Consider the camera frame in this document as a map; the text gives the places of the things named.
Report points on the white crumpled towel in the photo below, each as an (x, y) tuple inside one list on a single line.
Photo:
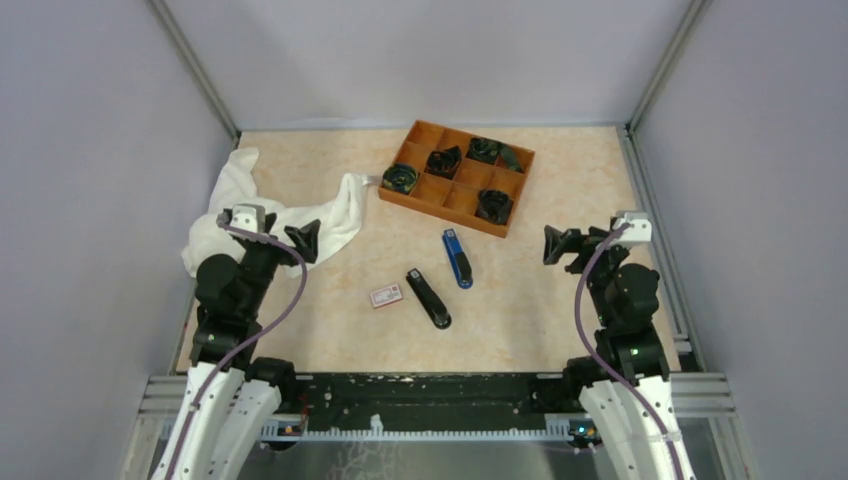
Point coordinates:
[(341, 218)]

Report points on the orange compartment tray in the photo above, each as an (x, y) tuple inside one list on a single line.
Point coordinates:
[(456, 200)]

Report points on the dark rolled tape top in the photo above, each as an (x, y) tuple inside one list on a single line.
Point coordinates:
[(489, 151)]

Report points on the dark rolled tape green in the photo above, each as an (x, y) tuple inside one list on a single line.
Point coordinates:
[(400, 178)]

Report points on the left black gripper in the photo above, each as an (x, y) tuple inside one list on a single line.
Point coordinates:
[(304, 239)]

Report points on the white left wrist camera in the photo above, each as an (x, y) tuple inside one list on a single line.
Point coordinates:
[(247, 217)]

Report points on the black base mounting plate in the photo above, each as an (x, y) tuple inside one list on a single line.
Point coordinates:
[(419, 402)]

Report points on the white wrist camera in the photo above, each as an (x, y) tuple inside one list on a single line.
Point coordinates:
[(247, 217), (631, 228)]

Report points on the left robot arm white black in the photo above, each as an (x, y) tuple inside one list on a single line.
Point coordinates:
[(229, 394)]

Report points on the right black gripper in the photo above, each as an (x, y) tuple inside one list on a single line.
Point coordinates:
[(573, 241)]

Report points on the black rolled tape red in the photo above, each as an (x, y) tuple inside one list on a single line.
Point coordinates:
[(444, 163)]

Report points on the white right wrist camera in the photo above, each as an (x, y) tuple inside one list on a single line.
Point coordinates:
[(631, 228)]

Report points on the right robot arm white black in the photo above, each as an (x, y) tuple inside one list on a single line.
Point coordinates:
[(623, 382)]

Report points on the aluminium frame rail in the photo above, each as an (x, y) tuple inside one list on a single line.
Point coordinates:
[(694, 396)]

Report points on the red white staple box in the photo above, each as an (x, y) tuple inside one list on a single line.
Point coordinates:
[(386, 295)]

